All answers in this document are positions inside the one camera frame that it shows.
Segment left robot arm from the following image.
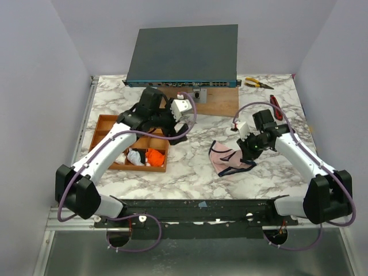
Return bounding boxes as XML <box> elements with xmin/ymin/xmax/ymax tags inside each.
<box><xmin>55</xmin><ymin>87</ymin><xmax>197</xmax><ymax>227</ymax></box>

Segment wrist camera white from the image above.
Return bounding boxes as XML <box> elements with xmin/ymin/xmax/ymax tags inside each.
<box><xmin>231</xmin><ymin>121</ymin><xmax>251</xmax><ymax>141</ymax></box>
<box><xmin>170</xmin><ymin>99</ymin><xmax>193</xmax><ymax>121</ymax></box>

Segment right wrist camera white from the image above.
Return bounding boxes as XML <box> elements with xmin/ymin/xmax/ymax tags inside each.
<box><xmin>231</xmin><ymin>121</ymin><xmax>251</xmax><ymax>141</ymax></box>

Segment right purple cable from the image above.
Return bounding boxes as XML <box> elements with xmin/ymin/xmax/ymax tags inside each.
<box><xmin>232</xmin><ymin>102</ymin><xmax>357</xmax><ymax>227</ymax></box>

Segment white pink-trimmed underwear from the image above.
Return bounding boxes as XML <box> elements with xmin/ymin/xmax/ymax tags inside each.
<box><xmin>114</xmin><ymin>153</ymin><xmax>127</xmax><ymax>165</ymax></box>

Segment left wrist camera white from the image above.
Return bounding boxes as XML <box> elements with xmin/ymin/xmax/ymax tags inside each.
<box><xmin>170</xmin><ymin>99</ymin><xmax>193</xmax><ymax>121</ymax></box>

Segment aluminium frame rail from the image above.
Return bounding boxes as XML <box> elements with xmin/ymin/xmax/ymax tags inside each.
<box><xmin>46</xmin><ymin>76</ymin><xmax>99</xmax><ymax>229</ymax></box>

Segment black mounting rail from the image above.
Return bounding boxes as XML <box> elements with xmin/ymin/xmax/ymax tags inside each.
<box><xmin>94</xmin><ymin>199</ymin><xmax>298</xmax><ymax>240</ymax></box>

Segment brown compartment tray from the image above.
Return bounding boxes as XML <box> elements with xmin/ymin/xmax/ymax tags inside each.
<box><xmin>89</xmin><ymin>114</ymin><xmax>169</xmax><ymax>173</ymax></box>

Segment pink navy-trimmed underwear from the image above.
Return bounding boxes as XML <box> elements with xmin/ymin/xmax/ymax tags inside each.
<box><xmin>208</xmin><ymin>140</ymin><xmax>256</xmax><ymax>177</ymax></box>

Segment network switch grey blue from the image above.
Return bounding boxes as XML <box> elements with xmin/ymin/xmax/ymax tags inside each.
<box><xmin>123</xmin><ymin>24</ymin><xmax>241</xmax><ymax>88</ymax></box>

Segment grey metal stand bracket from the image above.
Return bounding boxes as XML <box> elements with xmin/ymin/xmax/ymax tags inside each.
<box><xmin>189</xmin><ymin>88</ymin><xmax>207</xmax><ymax>104</ymax></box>

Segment red black utility knife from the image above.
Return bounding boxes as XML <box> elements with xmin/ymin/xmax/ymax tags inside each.
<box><xmin>270</xmin><ymin>94</ymin><xmax>283</xmax><ymax>121</ymax></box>

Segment orange rolled cloth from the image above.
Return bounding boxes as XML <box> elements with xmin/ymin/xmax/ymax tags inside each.
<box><xmin>145</xmin><ymin>148</ymin><xmax>165</xmax><ymax>167</ymax></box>

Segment white rolled cloth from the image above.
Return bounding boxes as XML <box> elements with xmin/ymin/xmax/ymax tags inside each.
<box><xmin>126</xmin><ymin>148</ymin><xmax>144</xmax><ymax>166</ymax></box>

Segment yellow handled pliers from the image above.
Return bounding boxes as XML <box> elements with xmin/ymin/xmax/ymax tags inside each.
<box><xmin>244</xmin><ymin>77</ymin><xmax>274</xmax><ymax>90</ymax></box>

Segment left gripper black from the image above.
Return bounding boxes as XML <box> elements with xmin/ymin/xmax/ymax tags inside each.
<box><xmin>149</xmin><ymin>98</ymin><xmax>189</xmax><ymax>144</ymax></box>

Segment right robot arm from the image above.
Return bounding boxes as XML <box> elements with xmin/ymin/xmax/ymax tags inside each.
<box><xmin>231</xmin><ymin>109</ymin><xmax>354</xmax><ymax>225</ymax></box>

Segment wooden base board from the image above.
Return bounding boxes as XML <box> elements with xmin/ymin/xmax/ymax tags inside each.
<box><xmin>159</xmin><ymin>87</ymin><xmax>239</xmax><ymax>117</ymax></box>

